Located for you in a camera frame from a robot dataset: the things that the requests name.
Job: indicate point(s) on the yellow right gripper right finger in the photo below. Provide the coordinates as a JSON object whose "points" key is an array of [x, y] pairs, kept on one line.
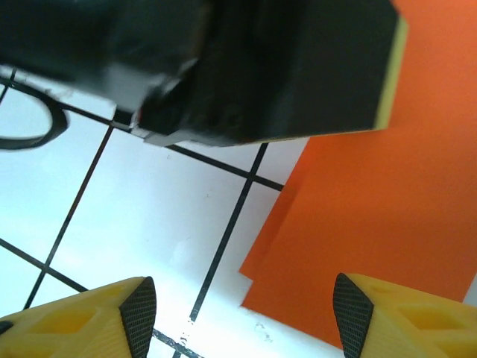
{"points": [[417, 324]]}

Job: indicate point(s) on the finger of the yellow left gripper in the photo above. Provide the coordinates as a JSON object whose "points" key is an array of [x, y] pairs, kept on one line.
{"points": [[298, 74]]}

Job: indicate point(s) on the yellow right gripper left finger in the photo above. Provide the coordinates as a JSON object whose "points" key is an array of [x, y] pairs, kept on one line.
{"points": [[74, 324]]}

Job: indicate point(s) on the orange square paper sheet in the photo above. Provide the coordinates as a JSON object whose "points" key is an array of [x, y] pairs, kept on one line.
{"points": [[372, 223]]}

